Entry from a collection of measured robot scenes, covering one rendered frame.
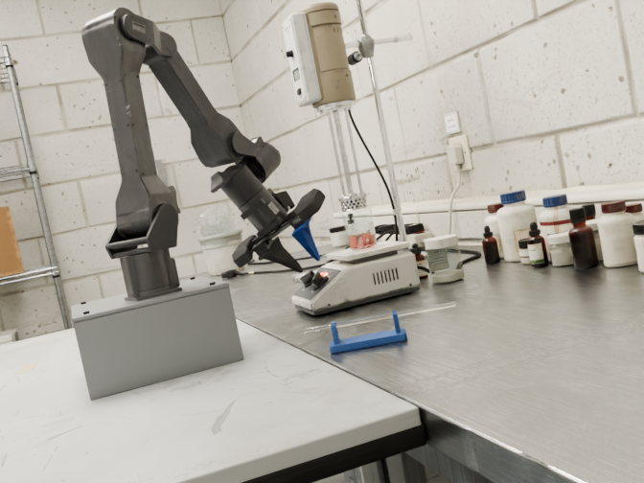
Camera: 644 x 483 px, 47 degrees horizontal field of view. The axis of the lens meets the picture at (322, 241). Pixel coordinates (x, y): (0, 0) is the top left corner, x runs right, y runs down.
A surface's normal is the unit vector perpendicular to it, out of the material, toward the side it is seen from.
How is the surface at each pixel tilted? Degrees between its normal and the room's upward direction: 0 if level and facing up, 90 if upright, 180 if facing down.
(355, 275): 90
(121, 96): 87
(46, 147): 90
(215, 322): 90
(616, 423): 0
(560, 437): 0
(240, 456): 0
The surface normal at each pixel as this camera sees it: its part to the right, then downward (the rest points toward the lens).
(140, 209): -0.54, -0.06
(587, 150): -0.93, 0.21
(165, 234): 0.84, -0.13
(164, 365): 0.33, 0.01
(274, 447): -0.19, -0.98
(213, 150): -0.39, 0.54
